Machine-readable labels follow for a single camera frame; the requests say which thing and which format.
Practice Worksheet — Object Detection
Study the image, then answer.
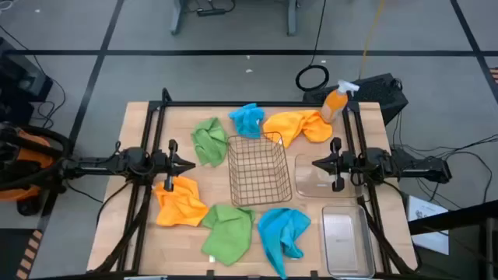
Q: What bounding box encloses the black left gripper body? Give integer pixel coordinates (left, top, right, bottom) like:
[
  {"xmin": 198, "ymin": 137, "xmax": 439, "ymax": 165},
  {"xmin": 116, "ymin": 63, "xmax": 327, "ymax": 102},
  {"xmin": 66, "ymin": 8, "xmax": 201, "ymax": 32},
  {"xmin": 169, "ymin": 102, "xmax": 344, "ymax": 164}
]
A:
[{"xmin": 150, "ymin": 138, "xmax": 184, "ymax": 192}]

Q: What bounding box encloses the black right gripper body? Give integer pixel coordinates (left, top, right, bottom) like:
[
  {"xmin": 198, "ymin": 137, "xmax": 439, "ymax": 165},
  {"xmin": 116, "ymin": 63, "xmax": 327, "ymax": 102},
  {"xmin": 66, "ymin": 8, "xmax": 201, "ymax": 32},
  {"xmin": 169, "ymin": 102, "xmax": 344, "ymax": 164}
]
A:
[{"xmin": 328, "ymin": 136, "xmax": 358, "ymax": 193}]

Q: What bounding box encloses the clear plastic container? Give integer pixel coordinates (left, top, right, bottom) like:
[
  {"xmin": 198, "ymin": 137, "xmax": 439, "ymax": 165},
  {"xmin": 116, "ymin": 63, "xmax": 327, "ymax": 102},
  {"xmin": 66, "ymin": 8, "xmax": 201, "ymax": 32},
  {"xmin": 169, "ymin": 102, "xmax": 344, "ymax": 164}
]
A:
[{"xmin": 294, "ymin": 153, "xmax": 363, "ymax": 199}]

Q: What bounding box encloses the green microfiber towel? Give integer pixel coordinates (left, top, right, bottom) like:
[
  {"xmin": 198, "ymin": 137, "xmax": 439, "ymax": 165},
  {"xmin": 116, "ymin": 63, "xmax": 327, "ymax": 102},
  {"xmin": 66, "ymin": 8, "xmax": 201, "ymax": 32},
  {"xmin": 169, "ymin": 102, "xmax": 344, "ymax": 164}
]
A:
[
  {"xmin": 190, "ymin": 117, "xmax": 230, "ymax": 168},
  {"xmin": 201, "ymin": 204, "xmax": 257, "ymax": 268}
]

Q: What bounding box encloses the orange microfiber towel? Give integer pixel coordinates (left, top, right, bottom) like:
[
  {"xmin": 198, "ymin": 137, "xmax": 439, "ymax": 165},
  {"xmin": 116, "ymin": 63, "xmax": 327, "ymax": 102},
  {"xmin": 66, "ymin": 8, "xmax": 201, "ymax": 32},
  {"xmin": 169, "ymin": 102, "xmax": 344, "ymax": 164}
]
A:
[
  {"xmin": 262, "ymin": 110, "xmax": 334, "ymax": 149},
  {"xmin": 154, "ymin": 175, "xmax": 210, "ymax": 228}
]

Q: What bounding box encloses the bronze wire basket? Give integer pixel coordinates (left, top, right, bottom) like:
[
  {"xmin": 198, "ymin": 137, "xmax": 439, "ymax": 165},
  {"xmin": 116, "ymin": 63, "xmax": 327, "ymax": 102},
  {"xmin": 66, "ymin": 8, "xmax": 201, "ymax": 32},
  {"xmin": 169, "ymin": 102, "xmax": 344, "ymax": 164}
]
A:
[{"xmin": 226, "ymin": 131, "xmax": 293, "ymax": 207}]

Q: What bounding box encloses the small blue microfiber towel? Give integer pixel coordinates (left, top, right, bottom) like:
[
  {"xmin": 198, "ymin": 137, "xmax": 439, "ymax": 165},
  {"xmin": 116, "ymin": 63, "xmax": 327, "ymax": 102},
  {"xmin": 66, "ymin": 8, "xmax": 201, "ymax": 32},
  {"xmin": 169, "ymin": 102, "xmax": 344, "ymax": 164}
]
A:
[{"xmin": 228, "ymin": 103, "xmax": 265, "ymax": 140}]

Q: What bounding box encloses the large blue microfiber towel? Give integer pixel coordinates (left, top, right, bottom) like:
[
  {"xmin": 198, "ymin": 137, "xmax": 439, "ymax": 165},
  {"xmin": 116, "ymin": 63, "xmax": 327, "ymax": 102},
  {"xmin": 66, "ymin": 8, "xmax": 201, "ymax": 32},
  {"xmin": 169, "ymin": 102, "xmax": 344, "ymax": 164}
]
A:
[{"xmin": 257, "ymin": 207, "xmax": 312, "ymax": 280}]

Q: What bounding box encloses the orange spray bottle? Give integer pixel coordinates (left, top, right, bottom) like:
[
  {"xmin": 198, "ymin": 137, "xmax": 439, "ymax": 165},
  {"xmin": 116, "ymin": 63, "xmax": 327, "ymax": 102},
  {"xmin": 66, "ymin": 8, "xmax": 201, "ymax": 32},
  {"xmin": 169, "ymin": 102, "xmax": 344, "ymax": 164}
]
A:
[{"xmin": 320, "ymin": 79, "xmax": 361, "ymax": 124}]

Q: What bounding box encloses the clear rectangular tray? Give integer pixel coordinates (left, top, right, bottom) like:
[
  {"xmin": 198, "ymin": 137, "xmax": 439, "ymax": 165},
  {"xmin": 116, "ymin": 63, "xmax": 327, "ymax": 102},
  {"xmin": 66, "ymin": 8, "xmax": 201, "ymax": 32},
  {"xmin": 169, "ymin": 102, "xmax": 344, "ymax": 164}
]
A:
[{"xmin": 321, "ymin": 205, "xmax": 377, "ymax": 279}]

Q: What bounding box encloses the black computer case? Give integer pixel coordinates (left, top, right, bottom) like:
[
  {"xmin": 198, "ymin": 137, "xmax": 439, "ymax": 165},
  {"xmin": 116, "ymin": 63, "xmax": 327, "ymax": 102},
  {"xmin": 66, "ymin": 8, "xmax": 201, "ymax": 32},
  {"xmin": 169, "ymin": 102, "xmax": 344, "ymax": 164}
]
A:
[{"xmin": 302, "ymin": 72, "xmax": 409, "ymax": 126}]

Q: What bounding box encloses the white paper sheet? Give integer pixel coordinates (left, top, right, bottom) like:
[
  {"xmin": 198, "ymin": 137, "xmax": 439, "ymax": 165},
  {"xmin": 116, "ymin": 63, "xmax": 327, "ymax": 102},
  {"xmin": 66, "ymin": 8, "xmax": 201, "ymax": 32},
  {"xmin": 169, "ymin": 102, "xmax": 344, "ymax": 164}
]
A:
[{"xmin": 406, "ymin": 194, "xmax": 451, "ymax": 256}]

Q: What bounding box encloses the black metal beam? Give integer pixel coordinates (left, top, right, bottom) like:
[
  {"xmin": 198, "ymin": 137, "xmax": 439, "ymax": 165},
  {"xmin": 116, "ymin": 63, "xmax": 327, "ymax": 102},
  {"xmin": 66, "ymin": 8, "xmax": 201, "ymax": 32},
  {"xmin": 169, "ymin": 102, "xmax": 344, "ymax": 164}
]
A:
[{"xmin": 408, "ymin": 200, "xmax": 498, "ymax": 236}]

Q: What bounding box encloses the orange and black vacuum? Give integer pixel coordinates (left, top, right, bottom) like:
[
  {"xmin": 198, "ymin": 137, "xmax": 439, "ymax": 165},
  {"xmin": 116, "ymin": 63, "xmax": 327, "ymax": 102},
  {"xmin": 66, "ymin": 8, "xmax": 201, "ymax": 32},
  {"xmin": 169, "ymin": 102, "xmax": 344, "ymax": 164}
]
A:
[{"xmin": 0, "ymin": 122, "xmax": 75, "ymax": 217}]

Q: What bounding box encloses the grey desk leg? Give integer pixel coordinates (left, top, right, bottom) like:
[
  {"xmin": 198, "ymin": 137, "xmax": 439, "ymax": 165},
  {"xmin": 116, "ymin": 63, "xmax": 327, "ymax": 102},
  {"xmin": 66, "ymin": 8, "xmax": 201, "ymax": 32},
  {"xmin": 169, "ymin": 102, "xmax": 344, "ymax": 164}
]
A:
[
  {"xmin": 170, "ymin": 0, "xmax": 186, "ymax": 36},
  {"xmin": 286, "ymin": 0, "xmax": 300, "ymax": 37}
]

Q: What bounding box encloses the black power strip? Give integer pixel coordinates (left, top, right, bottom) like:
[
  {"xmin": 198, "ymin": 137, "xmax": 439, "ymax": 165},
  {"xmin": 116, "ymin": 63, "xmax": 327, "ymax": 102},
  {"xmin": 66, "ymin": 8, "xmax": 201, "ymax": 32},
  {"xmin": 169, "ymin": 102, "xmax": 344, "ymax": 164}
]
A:
[{"xmin": 196, "ymin": 7, "xmax": 227, "ymax": 18}]

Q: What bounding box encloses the black equipment box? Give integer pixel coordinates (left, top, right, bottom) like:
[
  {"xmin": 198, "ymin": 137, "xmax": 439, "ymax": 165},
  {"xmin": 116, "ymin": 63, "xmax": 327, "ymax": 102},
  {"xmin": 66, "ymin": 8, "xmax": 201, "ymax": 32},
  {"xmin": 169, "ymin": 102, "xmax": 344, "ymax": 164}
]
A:
[{"xmin": 0, "ymin": 37, "xmax": 54, "ymax": 125}]

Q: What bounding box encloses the coiled black cable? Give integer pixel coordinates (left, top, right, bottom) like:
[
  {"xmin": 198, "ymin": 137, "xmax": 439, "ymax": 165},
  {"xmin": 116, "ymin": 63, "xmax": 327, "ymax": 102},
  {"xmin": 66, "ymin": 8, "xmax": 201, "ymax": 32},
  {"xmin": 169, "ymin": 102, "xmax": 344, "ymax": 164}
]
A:
[{"xmin": 294, "ymin": 0, "xmax": 331, "ymax": 93}]

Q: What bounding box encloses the black metal table frame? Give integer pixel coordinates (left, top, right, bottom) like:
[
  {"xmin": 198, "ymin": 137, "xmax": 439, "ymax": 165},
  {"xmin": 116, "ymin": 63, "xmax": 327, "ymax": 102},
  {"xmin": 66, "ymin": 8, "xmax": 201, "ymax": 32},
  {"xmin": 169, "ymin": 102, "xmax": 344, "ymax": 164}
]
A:
[{"xmin": 93, "ymin": 87, "xmax": 419, "ymax": 275}]

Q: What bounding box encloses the black floor cable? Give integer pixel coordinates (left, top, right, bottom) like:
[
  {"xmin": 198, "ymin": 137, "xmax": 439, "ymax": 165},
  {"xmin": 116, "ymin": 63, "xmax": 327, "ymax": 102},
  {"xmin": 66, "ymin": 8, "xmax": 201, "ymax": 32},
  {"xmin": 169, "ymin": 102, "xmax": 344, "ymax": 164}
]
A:
[
  {"xmin": 443, "ymin": 134, "xmax": 498, "ymax": 203},
  {"xmin": 0, "ymin": 25, "xmax": 67, "ymax": 129}
]

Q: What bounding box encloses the yellow floor cable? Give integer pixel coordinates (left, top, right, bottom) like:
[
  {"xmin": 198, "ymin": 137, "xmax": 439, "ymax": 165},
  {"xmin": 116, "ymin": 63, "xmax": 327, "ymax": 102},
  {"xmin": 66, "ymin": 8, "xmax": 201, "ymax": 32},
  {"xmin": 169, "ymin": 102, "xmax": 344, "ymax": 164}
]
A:
[{"xmin": 357, "ymin": 0, "xmax": 387, "ymax": 81}]

